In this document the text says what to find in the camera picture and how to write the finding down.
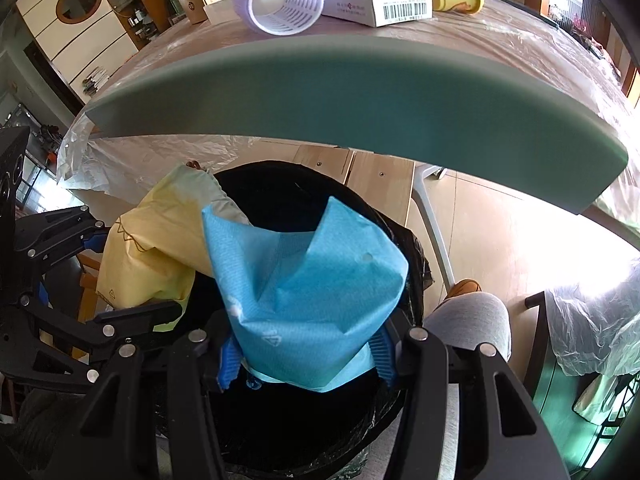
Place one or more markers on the trash bin with black bag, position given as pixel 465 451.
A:
pixel 280 185

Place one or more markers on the purple plastic mesh roller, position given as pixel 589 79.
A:
pixel 245 6

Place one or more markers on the green-edged wooden table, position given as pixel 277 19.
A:
pixel 300 100

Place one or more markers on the person's right leg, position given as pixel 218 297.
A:
pixel 470 320

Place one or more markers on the clear plastic table cover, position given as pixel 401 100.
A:
pixel 200 60

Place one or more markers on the blue plastic packet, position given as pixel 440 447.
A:
pixel 300 300

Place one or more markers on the white cabinet with oval window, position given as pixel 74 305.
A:
pixel 80 35

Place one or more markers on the brown paper cup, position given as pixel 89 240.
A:
pixel 191 6

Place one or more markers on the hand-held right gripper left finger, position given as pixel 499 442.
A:
pixel 229 366

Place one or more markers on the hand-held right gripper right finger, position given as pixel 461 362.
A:
pixel 383 356

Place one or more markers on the green chair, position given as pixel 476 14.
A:
pixel 555 400

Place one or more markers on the tan shoe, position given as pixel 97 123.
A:
pixel 462 287

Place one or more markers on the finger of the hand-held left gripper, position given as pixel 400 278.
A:
pixel 60 235
pixel 125 322

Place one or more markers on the dark wooden chair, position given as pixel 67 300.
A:
pixel 542 340

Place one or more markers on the large white barcode box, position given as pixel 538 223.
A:
pixel 360 2

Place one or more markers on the pale yellow plastic packet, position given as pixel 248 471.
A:
pixel 145 260

